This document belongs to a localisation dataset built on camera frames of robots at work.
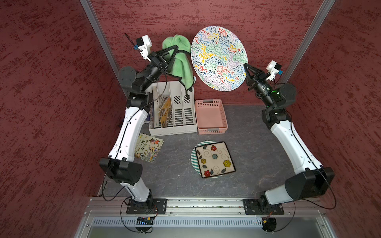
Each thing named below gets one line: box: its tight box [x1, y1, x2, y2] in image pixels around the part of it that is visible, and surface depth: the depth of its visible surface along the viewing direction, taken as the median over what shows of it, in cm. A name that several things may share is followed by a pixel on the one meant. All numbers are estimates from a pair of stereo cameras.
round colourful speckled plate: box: [190, 25, 249, 92], surface depth 56 cm
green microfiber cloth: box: [162, 34, 195, 100], surface depth 52 cm
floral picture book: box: [134, 132, 165, 164], surface depth 97 cm
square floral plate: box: [194, 141, 237, 179], surface depth 91 cm
